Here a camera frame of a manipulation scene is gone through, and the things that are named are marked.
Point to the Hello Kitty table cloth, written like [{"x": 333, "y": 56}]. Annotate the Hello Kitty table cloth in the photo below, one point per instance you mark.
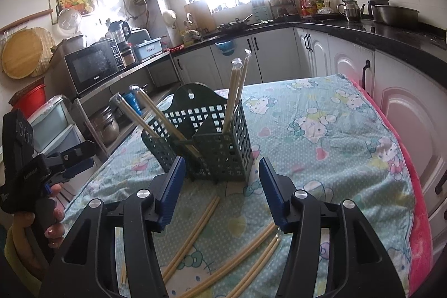
[{"x": 323, "y": 133}]

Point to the left hand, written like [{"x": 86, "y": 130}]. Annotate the left hand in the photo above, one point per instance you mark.
[{"x": 56, "y": 232}]

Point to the large steel pot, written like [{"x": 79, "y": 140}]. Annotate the large steel pot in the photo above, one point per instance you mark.
[{"x": 395, "y": 15}]

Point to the pink blanket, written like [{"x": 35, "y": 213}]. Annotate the pink blanket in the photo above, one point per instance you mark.
[{"x": 421, "y": 243}]

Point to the wrapped chopsticks in basket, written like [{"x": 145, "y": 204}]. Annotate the wrapped chopsticks in basket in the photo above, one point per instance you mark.
[
  {"x": 237, "y": 81},
  {"x": 123, "y": 105},
  {"x": 164, "y": 119}
]

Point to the red bucket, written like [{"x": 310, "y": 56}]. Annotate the red bucket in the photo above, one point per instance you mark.
[{"x": 31, "y": 101}]

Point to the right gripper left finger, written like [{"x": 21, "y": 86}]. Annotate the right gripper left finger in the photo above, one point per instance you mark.
[{"x": 84, "y": 265}]

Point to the green plastic utensil basket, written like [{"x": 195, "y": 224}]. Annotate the green plastic utensil basket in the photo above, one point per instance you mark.
[{"x": 210, "y": 153}]

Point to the fruit picture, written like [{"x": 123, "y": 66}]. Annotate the fruit picture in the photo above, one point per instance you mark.
[{"x": 84, "y": 7}]

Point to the black blender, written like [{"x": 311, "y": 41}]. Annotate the black blender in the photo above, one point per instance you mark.
[{"x": 120, "y": 32}]

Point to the wrapped chopsticks on cloth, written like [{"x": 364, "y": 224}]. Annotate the wrapped chopsticks on cloth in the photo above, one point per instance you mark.
[
  {"x": 255, "y": 270},
  {"x": 227, "y": 267},
  {"x": 190, "y": 240}
]

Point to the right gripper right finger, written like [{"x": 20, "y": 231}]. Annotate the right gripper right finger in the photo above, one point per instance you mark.
[{"x": 359, "y": 265}]

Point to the blue canister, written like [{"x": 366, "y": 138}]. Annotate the blue canister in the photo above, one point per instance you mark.
[{"x": 133, "y": 102}]

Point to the black microwave oven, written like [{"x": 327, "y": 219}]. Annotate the black microwave oven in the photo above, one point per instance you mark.
[{"x": 94, "y": 64}]

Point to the steel stock pot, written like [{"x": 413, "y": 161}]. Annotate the steel stock pot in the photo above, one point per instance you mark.
[{"x": 105, "y": 125}]

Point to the round bamboo board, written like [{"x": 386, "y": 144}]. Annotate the round bamboo board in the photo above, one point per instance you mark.
[{"x": 27, "y": 53}]

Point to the black frying pan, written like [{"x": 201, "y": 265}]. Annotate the black frying pan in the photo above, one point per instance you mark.
[{"x": 234, "y": 26}]

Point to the blue plastic box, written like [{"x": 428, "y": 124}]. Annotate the blue plastic box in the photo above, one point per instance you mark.
[{"x": 147, "y": 49}]

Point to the steel kettle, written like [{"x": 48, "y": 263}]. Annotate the steel kettle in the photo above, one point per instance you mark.
[{"x": 351, "y": 10}]

